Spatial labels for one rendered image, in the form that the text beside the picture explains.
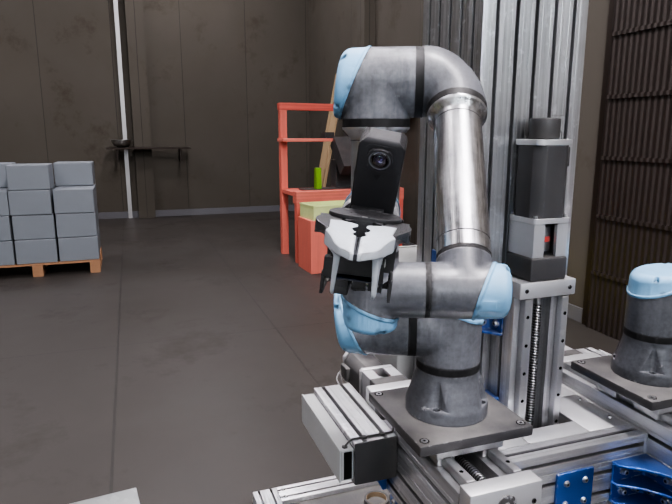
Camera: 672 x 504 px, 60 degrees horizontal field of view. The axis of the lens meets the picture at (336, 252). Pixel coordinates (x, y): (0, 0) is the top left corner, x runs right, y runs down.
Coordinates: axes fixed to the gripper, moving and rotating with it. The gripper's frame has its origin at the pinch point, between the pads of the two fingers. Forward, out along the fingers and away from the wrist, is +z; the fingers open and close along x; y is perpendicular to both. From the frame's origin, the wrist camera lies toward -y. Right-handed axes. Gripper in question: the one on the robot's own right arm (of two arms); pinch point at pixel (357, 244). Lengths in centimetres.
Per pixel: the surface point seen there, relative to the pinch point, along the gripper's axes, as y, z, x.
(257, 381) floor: 158, -291, 64
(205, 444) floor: 158, -213, 72
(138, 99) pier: -1, -998, 468
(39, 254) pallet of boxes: 173, -541, 368
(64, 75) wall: -27, -962, 587
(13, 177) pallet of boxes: 91, -535, 393
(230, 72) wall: -70, -1086, 328
